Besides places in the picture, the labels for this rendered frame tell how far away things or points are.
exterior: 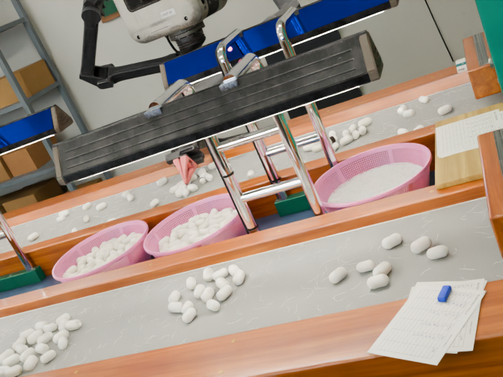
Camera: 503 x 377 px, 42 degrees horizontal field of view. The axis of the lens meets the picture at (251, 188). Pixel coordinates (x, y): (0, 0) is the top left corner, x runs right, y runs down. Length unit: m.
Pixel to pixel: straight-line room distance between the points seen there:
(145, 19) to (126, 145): 1.30
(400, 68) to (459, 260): 2.80
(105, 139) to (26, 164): 3.22
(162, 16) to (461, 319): 1.75
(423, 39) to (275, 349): 2.94
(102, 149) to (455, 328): 0.68
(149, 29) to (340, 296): 1.57
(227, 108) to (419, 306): 0.44
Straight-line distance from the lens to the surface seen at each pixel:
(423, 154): 1.48
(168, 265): 1.45
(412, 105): 1.86
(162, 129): 1.16
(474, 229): 1.17
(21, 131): 2.02
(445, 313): 0.94
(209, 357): 1.07
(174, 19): 2.39
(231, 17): 3.94
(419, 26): 3.77
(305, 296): 1.15
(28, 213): 2.50
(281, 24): 1.50
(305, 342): 0.99
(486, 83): 1.58
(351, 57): 1.05
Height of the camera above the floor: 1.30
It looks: 19 degrees down
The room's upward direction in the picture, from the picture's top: 24 degrees counter-clockwise
